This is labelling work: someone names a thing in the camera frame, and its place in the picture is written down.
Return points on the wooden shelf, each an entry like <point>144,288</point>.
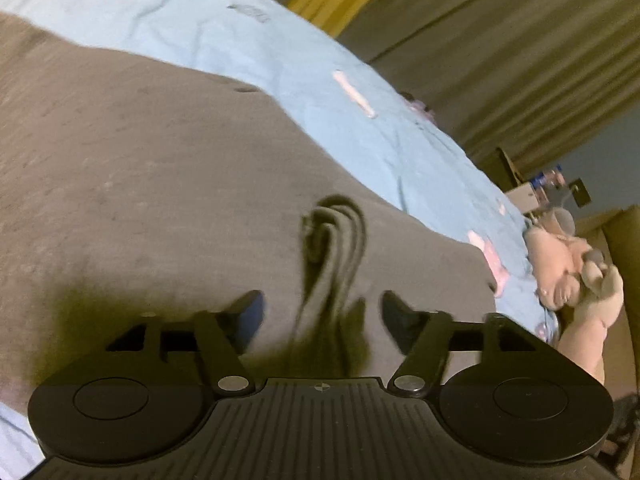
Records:
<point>507,167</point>

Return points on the dark wall socket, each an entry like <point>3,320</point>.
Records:
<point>580,192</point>

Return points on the grey curtain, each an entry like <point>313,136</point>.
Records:
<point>500,45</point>

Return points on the blue printed bedsheet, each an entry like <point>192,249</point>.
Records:
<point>320,75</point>

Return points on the white box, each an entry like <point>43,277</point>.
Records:
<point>524,197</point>

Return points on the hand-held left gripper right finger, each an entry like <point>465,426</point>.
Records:
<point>400,311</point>

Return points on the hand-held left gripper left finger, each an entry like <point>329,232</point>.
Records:
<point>249,311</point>

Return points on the pink plush toy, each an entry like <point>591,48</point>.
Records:
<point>570,260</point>

